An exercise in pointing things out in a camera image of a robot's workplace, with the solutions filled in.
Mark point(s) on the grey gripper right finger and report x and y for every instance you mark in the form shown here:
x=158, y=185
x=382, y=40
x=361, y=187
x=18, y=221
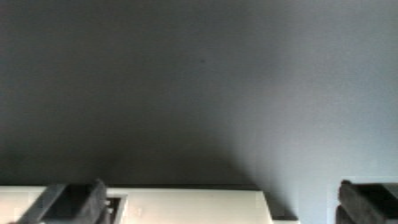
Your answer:
x=368, y=203

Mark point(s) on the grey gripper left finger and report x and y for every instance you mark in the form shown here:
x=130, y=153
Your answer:
x=69, y=204

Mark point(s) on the white table leg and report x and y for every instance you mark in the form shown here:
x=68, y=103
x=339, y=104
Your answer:
x=370, y=179
x=156, y=206

